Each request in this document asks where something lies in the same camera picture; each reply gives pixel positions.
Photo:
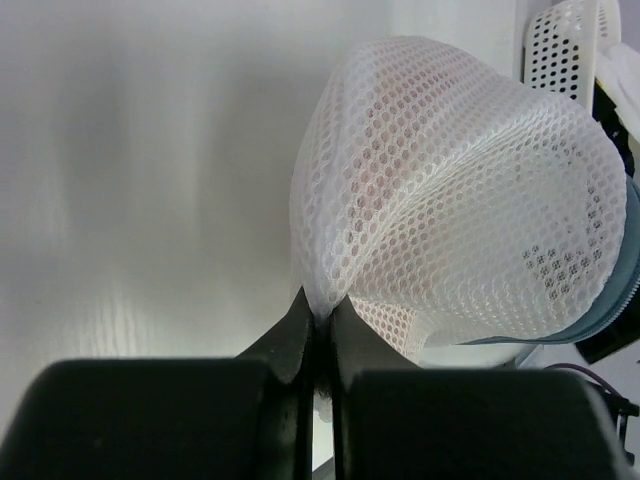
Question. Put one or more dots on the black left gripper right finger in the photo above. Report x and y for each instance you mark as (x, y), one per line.
(394, 420)

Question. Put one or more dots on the white mesh laundry bag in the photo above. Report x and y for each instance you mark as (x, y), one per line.
(454, 205)

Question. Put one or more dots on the white cloth in basket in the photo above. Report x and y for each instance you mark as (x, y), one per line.
(617, 71)

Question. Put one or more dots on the white plastic basket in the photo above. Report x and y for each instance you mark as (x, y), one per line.
(561, 43)

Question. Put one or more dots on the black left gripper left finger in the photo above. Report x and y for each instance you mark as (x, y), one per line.
(246, 417)

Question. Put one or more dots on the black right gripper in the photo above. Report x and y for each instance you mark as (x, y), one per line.
(624, 330)

